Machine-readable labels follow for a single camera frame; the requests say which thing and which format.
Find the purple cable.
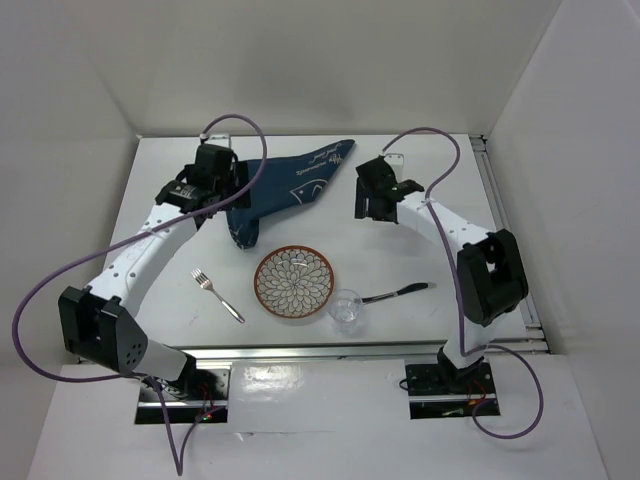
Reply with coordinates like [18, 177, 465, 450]
[11, 113, 269, 476]
[382, 126, 545, 440]

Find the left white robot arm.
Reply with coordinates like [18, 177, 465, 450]
[58, 143, 249, 399]

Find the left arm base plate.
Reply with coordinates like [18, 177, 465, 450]
[134, 362, 231, 425]

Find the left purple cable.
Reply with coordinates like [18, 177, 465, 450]
[11, 113, 269, 476]

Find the floral ceramic plate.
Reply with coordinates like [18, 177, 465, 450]
[253, 245, 335, 319]

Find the silver fork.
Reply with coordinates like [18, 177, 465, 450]
[191, 269, 246, 324]

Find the blue fish placemat cloth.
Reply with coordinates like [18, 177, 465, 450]
[226, 139, 356, 250]

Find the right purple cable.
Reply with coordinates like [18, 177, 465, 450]
[382, 126, 545, 440]

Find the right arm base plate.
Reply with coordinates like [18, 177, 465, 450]
[398, 362, 500, 420]

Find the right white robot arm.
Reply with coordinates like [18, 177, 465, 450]
[355, 156, 529, 392]

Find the clear drinking glass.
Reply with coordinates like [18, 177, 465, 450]
[328, 289, 363, 334]

